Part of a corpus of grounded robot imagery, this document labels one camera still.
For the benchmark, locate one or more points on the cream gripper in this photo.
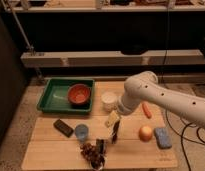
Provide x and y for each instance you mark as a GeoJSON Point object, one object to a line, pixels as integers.
{"type": "Point", "coordinates": [112, 119]}

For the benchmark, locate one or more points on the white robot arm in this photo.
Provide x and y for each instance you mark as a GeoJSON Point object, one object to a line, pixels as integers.
{"type": "Point", "coordinates": [144, 87]}

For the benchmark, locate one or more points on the white plastic cup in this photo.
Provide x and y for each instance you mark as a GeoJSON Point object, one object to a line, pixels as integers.
{"type": "Point", "coordinates": [109, 100]}

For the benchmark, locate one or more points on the blue plastic cup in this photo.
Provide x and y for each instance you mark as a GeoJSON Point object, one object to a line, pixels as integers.
{"type": "Point", "coordinates": [81, 132]}

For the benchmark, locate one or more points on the wooden table board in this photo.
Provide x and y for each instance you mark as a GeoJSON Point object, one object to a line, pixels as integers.
{"type": "Point", "coordinates": [50, 150]}

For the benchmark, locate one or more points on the yellow red apple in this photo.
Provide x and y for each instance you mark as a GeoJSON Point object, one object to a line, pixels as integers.
{"type": "Point", "coordinates": [145, 133]}

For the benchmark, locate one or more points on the brown grape bunch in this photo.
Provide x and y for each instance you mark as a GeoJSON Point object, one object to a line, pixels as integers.
{"type": "Point", "coordinates": [90, 153]}

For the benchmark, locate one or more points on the red bowl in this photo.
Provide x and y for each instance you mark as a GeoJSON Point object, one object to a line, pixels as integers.
{"type": "Point", "coordinates": [78, 94]}

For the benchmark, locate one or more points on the blue sponge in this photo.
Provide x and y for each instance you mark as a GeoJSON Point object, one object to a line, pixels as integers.
{"type": "Point", "coordinates": [162, 138]}

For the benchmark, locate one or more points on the black rectangular block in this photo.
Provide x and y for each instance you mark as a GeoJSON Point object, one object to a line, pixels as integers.
{"type": "Point", "coordinates": [63, 128]}

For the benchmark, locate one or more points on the green plastic tray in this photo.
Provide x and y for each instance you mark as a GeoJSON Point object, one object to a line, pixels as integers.
{"type": "Point", "coordinates": [54, 97]}

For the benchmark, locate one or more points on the lower white shelf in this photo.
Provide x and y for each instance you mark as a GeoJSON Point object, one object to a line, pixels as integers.
{"type": "Point", "coordinates": [112, 58]}

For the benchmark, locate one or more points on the white shelf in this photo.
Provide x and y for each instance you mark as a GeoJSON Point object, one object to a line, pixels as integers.
{"type": "Point", "coordinates": [112, 58]}
{"type": "Point", "coordinates": [103, 5]}

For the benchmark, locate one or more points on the metal diagonal pole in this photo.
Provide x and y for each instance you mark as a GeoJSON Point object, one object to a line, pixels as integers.
{"type": "Point", "coordinates": [24, 36]}

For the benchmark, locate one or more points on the upper white shelf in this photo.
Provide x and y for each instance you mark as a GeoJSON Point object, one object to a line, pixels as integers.
{"type": "Point", "coordinates": [103, 5]}

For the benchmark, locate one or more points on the dish brush with dark handle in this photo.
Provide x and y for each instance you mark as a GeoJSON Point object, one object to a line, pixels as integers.
{"type": "Point", "coordinates": [115, 132]}

